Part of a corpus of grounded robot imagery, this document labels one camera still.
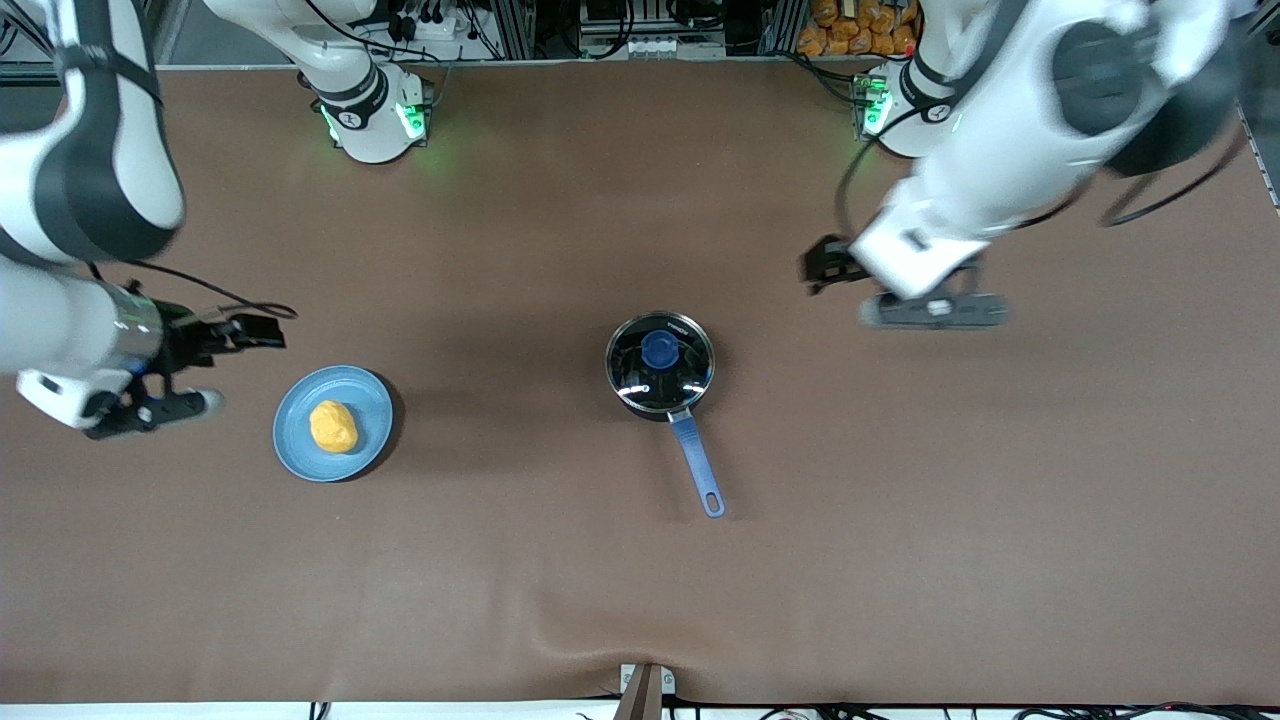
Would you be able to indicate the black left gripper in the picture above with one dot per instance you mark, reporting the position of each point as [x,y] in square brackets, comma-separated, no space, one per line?
[828,262]

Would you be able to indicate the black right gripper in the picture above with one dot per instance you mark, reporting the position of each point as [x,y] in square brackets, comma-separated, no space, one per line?
[190,342]

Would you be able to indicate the yellow potato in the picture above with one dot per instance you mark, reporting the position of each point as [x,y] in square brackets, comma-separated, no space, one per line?
[333,427]

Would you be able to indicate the glass lid with blue knob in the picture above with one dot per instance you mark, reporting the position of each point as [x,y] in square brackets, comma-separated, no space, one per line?
[660,350]

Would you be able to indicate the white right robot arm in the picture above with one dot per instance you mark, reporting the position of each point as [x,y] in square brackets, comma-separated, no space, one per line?
[110,170]

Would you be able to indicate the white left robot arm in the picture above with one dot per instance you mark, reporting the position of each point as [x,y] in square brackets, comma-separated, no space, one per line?
[1000,150]

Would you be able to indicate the blue round plate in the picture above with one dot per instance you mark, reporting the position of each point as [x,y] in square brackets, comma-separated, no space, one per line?
[300,440]

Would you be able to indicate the bag of orange items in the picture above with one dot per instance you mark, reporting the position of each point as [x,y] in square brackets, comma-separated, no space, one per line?
[860,25]

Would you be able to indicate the white power strip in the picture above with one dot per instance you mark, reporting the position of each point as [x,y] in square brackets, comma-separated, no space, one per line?
[420,20]

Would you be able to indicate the brown table mat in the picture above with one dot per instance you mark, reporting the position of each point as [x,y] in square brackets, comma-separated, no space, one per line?
[560,560]

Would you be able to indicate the metal table clamp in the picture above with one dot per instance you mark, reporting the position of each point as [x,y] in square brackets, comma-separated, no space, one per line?
[645,690]

